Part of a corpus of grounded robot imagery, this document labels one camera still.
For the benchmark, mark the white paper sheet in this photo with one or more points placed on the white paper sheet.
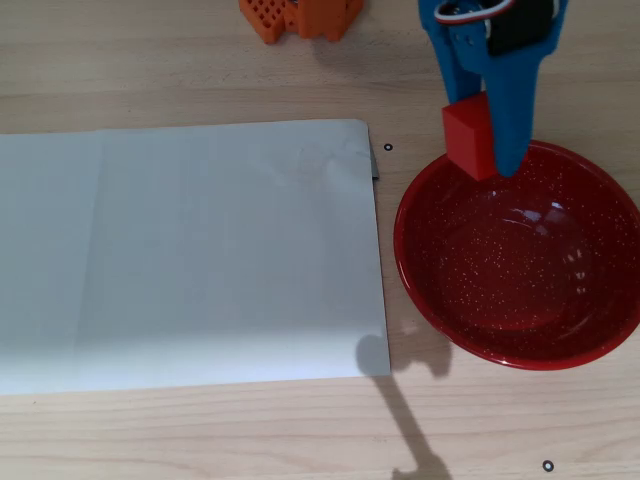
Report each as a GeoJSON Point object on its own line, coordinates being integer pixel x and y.
{"type": "Point", "coordinates": [190, 260]}

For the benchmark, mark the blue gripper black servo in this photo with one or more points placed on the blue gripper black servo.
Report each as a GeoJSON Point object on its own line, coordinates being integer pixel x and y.
{"type": "Point", "coordinates": [505, 95]}

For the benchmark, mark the red cube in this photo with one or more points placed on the red cube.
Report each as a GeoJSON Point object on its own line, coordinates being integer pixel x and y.
{"type": "Point", "coordinates": [470, 142]}

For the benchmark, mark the red speckled bowl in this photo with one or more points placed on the red speckled bowl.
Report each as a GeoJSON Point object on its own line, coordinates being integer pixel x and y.
{"type": "Point", "coordinates": [515, 280]}

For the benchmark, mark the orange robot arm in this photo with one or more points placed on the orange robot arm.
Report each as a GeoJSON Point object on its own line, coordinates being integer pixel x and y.
{"type": "Point", "coordinates": [320, 17]}

